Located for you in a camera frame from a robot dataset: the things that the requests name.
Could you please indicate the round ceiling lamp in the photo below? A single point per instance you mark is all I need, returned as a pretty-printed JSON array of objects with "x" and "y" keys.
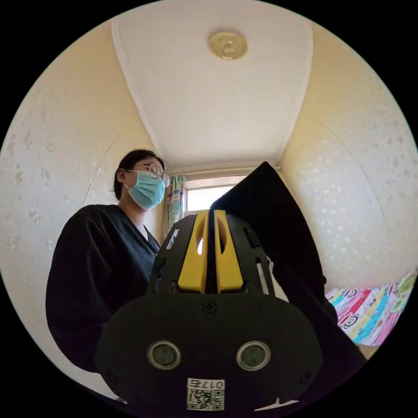
[{"x": 227, "y": 44}]

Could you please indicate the person's body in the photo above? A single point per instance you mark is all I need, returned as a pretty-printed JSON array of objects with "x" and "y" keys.
[{"x": 98, "y": 261}]

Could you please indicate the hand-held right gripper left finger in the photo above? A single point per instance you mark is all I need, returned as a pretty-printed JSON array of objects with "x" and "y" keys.
[{"x": 193, "y": 266}]

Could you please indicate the black long sleeve shirt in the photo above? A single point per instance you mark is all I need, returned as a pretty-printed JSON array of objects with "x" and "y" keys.
[{"x": 277, "y": 248}]

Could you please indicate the colourful printed curtain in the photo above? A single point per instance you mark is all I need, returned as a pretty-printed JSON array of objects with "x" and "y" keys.
[{"x": 174, "y": 204}]

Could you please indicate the bed with colourful printed sheet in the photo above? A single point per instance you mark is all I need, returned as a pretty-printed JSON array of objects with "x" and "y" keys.
[{"x": 369, "y": 313}]

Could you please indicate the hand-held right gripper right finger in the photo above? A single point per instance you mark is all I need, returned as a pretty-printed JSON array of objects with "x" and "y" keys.
[{"x": 228, "y": 266}]

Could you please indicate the window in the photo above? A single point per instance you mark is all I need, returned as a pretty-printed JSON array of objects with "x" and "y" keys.
[{"x": 209, "y": 197}]

